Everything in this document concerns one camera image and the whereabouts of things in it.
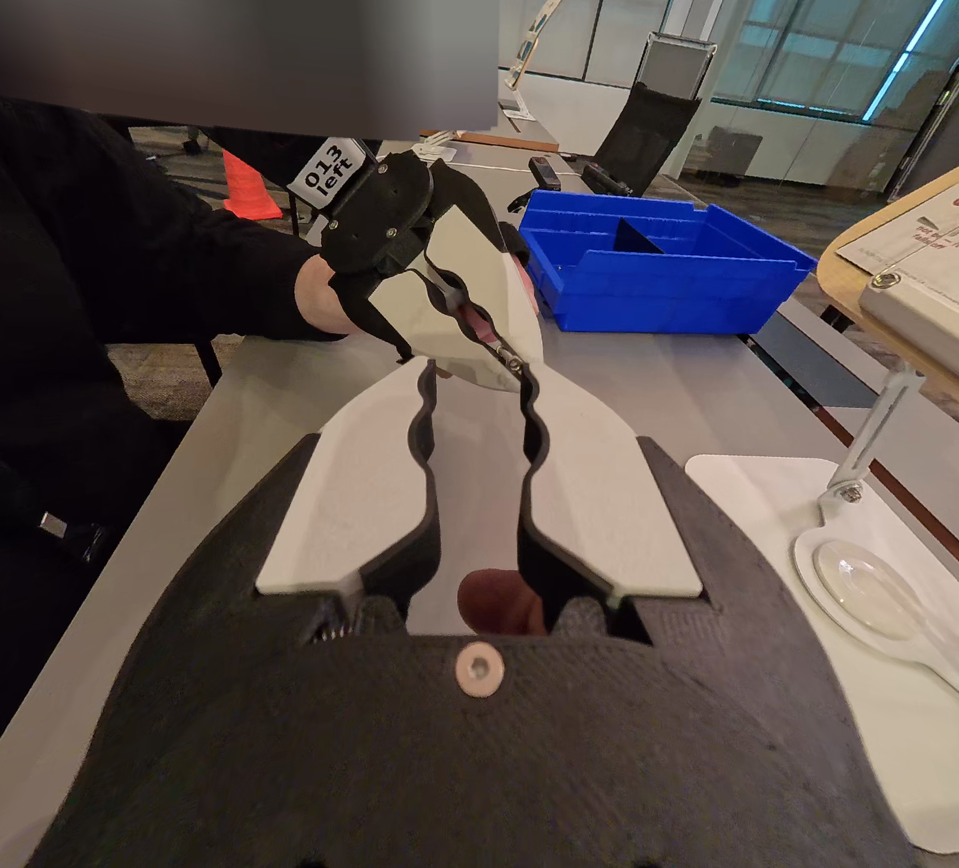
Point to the person's left forearm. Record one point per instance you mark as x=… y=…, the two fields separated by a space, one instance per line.
x=225 y=269

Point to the metal screw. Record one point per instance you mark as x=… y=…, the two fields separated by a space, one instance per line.
x=508 y=358

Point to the person's black clothed torso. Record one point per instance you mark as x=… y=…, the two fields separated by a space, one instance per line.
x=60 y=284

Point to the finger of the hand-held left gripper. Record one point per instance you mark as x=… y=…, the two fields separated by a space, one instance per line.
x=494 y=291
x=431 y=321

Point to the blue plastic bin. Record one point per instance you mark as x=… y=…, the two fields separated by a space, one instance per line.
x=637 y=284

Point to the silver framed panel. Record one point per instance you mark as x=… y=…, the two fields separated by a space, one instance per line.
x=678 y=66

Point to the grey floor box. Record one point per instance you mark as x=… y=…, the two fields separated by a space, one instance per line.
x=733 y=147

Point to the black mesh office chair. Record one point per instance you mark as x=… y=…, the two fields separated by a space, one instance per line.
x=644 y=134

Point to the orange traffic cone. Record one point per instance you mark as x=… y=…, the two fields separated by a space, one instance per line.
x=251 y=186

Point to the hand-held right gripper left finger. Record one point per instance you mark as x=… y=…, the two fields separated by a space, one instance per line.
x=352 y=508

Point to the dark rectangular desk plate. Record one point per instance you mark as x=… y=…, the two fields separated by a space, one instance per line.
x=816 y=358

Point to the neighbouring grey desk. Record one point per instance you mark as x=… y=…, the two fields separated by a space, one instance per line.
x=487 y=171

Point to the printed instruction sheet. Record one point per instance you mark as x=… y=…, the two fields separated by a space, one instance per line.
x=921 y=231

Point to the white stand ledge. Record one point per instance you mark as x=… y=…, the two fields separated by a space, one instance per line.
x=914 y=313

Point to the person's left hand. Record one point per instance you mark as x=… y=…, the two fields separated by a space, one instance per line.
x=322 y=299

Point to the background document stand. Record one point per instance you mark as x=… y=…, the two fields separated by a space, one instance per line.
x=536 y=36

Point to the black handheld device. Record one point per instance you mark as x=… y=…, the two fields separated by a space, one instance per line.
x=607 y=179
x=543 y=173

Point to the white stand support leg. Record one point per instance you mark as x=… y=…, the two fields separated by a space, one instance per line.
x=869 y=433

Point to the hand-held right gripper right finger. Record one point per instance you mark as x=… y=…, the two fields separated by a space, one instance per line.
x=607 y=508

